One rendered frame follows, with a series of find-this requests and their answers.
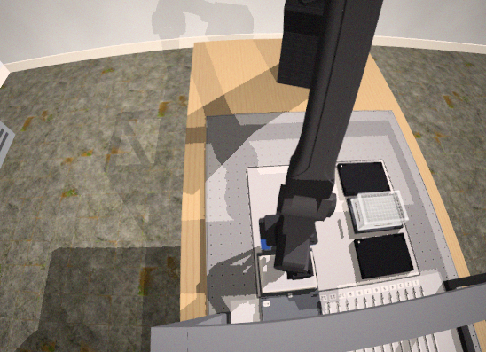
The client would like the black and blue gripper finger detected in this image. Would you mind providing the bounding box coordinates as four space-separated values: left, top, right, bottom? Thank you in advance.
260 239 270 250

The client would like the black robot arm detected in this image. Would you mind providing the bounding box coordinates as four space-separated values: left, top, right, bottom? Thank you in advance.
273 0 383 280

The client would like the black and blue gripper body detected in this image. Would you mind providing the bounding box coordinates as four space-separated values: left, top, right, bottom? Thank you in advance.
259 215 318 246

